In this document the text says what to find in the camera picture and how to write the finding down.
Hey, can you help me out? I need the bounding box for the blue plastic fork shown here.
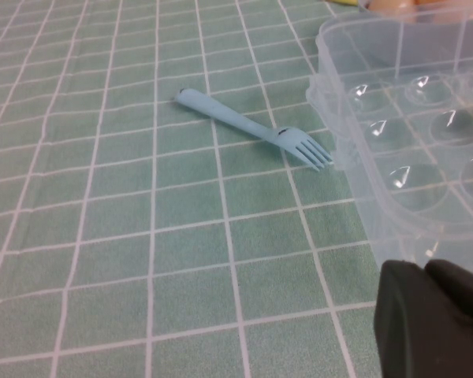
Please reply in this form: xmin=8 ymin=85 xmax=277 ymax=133
xmin=175 ymin=88 xmax=335 ymax=171

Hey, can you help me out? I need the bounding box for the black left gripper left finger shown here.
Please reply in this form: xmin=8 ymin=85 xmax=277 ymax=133
xmin=372 ymin=258 xmax=473 ymax=378

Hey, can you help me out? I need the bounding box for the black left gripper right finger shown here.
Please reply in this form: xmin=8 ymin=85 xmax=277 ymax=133
xmin=424 ymin=258 xmax=473 ymax=315

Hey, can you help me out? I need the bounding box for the green checkered tablecloth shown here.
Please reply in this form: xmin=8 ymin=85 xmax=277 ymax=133
xmin=0 ymin=0 xmax=473 ymax=378

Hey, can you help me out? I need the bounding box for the clear plastic egg box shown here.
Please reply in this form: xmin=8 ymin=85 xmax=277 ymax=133
xmin=305 ymin=7 xmax=473 ymax=284

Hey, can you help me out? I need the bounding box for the orange egg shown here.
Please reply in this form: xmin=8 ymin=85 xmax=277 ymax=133
xmin=368 ymin=0 xmax=418 ymax=15
xmin=415 ymin=0 xmax=473 ymax=24

